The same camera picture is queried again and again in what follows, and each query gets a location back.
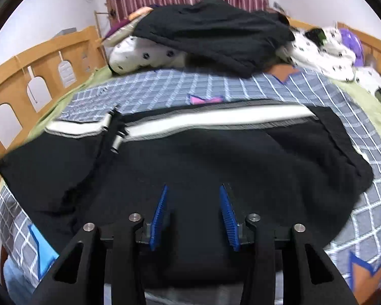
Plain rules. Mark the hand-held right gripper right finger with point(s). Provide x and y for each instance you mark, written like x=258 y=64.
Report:
x=230 y=219

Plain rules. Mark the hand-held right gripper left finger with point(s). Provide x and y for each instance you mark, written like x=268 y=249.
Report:
x=158 y=219

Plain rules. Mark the black pants with white stripe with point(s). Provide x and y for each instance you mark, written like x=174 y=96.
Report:
x=209 y=159

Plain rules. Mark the person's light blue jeans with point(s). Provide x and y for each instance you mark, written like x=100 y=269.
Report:
x=16 y=279

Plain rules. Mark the grey checked blanket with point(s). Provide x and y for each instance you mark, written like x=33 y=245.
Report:
x=177 y=89

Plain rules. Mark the grey box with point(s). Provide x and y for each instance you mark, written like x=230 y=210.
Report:
x=65 y=31

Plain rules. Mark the wooden rack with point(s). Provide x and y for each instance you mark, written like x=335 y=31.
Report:
x=98 y=22

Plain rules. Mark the green bed sheet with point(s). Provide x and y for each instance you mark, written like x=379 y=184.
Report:
x=377 y=114

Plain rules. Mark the purple and orange pillow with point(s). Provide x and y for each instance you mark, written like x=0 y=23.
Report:
x=120 y=31

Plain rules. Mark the white floral quilt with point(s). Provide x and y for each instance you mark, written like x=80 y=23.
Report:
x=317 y=54

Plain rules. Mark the pile of black clothes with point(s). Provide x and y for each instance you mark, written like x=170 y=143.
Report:
x=216 y=31

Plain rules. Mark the white floral pillow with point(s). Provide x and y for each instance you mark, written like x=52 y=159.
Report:
x=373 y=79

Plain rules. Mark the purple plush toy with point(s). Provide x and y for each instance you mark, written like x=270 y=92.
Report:
x=352 y=43

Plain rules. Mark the wooden bed frame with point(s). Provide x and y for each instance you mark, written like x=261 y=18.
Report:
x=12 y=79

